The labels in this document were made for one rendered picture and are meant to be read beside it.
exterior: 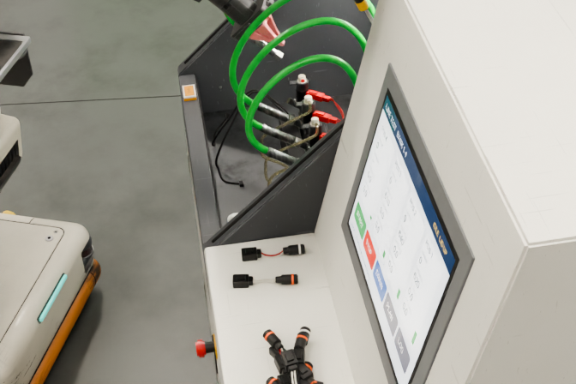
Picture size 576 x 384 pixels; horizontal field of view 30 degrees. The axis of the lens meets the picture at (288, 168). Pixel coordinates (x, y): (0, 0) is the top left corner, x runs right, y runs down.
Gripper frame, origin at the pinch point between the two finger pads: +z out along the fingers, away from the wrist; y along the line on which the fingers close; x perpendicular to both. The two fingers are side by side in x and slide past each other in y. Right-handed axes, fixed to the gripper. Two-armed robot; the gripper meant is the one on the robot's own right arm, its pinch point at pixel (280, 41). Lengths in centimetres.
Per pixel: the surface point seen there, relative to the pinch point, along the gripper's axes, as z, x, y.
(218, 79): 5.1, 26.5, -34.6
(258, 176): 21.0, 0.8, -32.1
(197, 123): 2.7, 4.3, -33.1
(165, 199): 43, 86, -127
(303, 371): 22, -72, -6
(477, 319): 13, -94, 40
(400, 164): 8, -60, 31
